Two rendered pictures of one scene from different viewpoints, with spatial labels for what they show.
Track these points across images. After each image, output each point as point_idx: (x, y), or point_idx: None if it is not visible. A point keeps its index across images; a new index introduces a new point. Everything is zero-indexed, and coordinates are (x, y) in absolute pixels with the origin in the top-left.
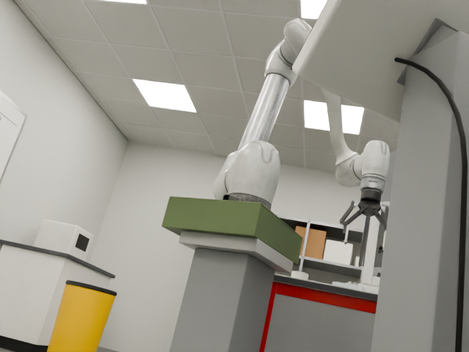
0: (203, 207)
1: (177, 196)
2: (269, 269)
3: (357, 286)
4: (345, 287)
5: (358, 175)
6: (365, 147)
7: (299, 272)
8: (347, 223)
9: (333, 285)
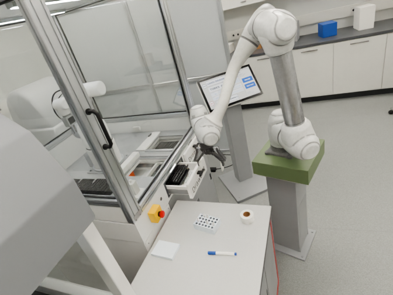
0: None
1: (319, 139)
2: None
3: (203, 213)
4: (219, 202)
5: None
6: (206, 110)
7: (248, 209)
8: (221, 158)
9: (226, 203)
